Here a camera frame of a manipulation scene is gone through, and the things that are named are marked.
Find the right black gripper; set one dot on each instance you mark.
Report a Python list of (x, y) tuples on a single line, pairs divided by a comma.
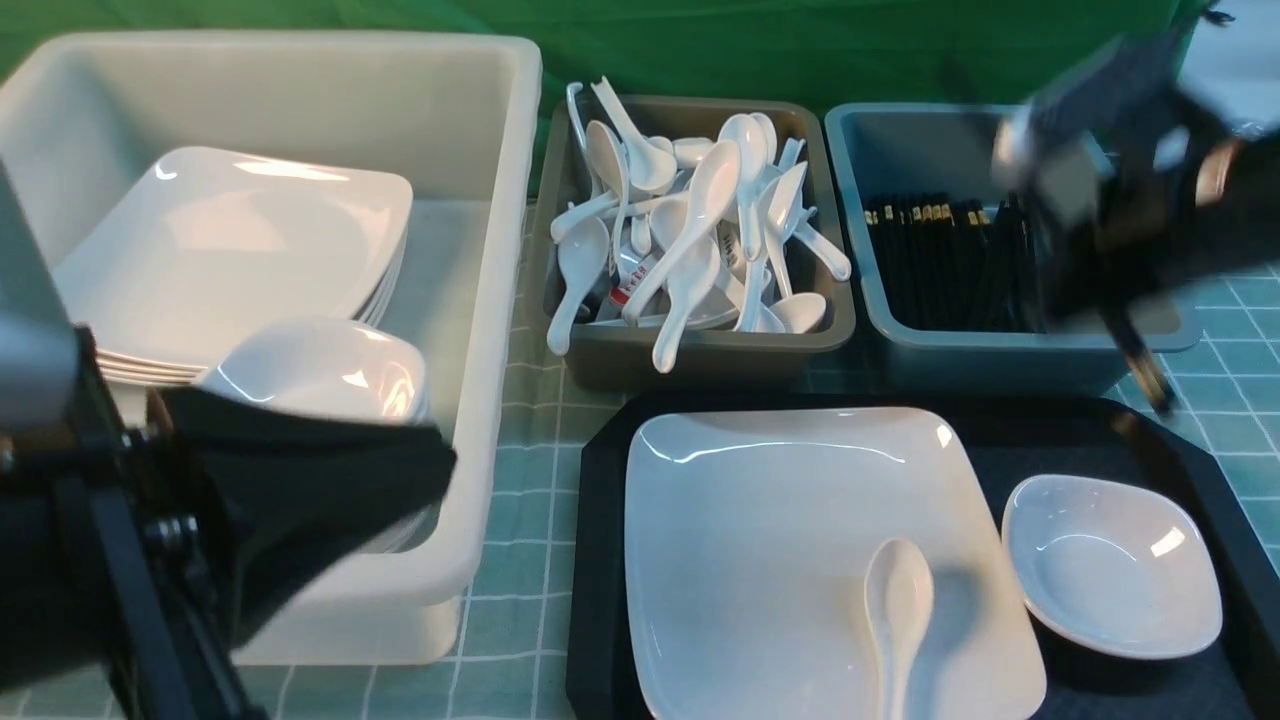
[(1130, 180)]

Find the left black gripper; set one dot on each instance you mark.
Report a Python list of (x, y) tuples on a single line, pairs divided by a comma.
[(252, 505)]

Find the small white bowl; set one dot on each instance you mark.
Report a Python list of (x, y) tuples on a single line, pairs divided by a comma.
[(332, 368)]

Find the white ceramic soup spoon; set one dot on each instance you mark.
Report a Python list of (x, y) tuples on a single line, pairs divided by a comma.
[(898, 593)]

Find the large white rice plate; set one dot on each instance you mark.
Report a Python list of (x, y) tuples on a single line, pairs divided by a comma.
[(747, 538)]

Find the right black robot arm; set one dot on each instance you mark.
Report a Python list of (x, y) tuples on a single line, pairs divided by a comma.
[(1139, 187)]

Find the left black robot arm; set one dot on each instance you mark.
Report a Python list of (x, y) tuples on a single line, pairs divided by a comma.
[(156, 551)]

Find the bottom white square plate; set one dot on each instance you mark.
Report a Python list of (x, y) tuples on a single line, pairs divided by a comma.
[(139, 374)]

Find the white square plate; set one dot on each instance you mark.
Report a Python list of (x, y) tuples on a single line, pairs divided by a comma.
[(211, 245), (243, 335), (139, 374), (401, 243)]

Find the top white square plate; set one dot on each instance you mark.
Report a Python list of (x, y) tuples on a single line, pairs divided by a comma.
[(211, 245)]

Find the stack of small white bowls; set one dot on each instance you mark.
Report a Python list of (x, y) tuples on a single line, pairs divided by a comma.
[(410, 530)]

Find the bundle of black chopsticks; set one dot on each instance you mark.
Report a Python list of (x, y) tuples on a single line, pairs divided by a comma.
[(954, 265)]

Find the blue grey chopstick bin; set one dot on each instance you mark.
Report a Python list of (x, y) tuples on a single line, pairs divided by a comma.
[(911, 148)]

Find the teal checkered tablecloth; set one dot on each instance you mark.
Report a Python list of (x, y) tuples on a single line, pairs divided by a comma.
[(508, 660)]

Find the green cloth backdrop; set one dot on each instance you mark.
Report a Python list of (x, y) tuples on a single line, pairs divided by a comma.
[(815, 53)]

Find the white spoon right side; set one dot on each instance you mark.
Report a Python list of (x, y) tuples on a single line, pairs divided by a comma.
[(789, 219)]

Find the white spoon left edge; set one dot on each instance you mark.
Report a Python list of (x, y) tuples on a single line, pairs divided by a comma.
[(581, 257)]

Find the white spoon centre tall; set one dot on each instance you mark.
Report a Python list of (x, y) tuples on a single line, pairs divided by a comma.
[(712, 186)]

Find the large white plastic tub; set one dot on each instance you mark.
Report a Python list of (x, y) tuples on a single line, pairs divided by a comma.
[(455, 115)]

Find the white spoon hanging front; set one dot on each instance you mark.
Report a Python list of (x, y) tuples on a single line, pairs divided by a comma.
[(690, 280)]

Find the olive grey spoon bin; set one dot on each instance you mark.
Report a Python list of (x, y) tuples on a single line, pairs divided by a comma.
[(619, 359)]

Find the white spoon back left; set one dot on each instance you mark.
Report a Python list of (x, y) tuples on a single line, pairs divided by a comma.
[(651, 162)]

